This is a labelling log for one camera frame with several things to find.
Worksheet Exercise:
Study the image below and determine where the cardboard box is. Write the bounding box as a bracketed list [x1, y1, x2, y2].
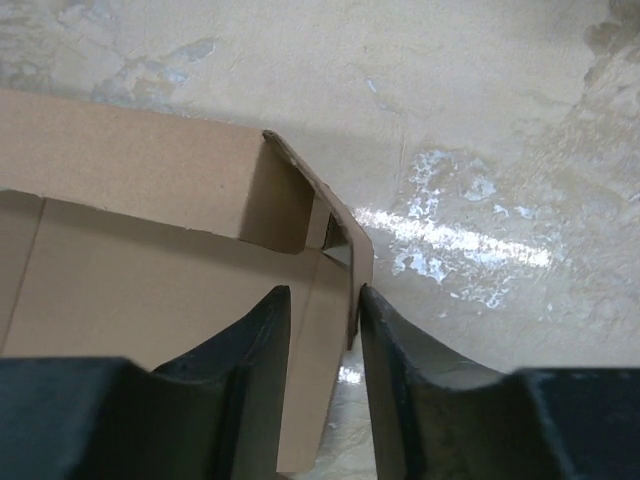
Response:
[1, 90, 373, 478]

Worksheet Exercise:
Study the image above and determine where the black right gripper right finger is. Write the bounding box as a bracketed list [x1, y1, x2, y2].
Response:
[360, 286, 639, 479]

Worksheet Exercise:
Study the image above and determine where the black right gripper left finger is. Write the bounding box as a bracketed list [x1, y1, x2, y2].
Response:
[1, 285, 291, 479]

